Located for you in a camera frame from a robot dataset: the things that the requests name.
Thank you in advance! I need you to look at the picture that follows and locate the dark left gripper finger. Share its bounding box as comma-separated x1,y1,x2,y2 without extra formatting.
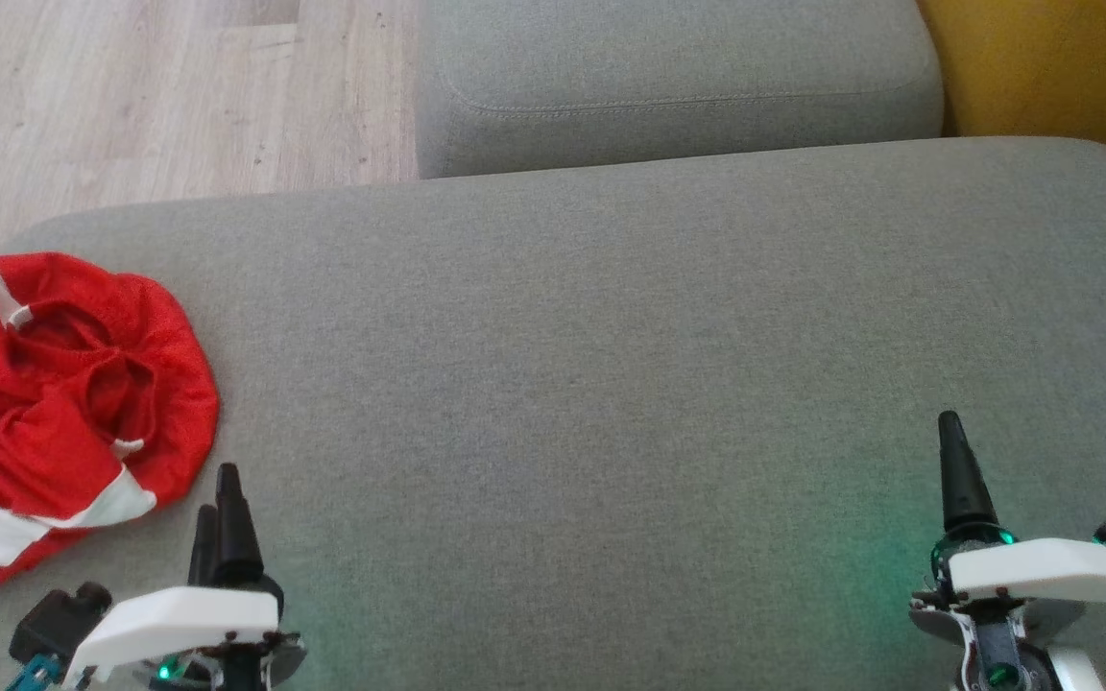
190,505,219,587
213,463,281,590

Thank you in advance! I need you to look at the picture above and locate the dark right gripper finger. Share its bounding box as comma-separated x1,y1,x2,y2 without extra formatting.
937,411,1001,536

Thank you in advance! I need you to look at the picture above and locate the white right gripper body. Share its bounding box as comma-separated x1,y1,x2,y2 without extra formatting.
908,525,1106,691

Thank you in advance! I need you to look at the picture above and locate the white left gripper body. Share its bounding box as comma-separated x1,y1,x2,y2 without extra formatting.
63,587,307,691

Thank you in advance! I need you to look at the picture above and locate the red and white jersey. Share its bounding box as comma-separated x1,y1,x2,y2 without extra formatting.
0,251,221,596

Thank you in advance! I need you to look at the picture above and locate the large grey sofa seat cushion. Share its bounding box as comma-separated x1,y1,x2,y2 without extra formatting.
0,136,1106,691

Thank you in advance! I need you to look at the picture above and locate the yellow sofa backrest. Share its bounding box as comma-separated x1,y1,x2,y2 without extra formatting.
916,0,1106,176

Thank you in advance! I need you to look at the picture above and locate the small grey sofa seat cushion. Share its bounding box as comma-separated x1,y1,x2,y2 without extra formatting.
416,0,945,180

